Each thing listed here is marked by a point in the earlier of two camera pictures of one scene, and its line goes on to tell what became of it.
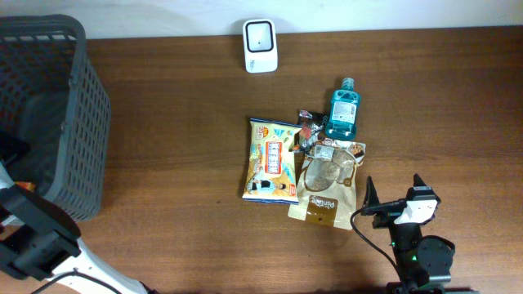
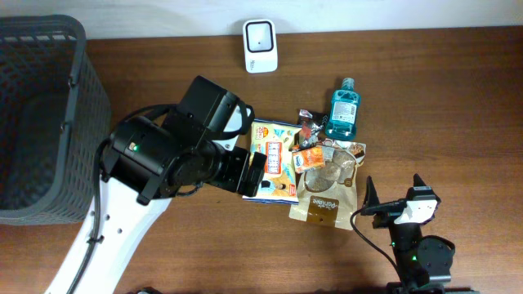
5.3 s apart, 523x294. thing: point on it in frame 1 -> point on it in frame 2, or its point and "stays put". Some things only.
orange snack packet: (27, 185) -> (309, 158)
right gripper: (371, 198) stays put
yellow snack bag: (271, 171) stays put
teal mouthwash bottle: (344, 109) stays put
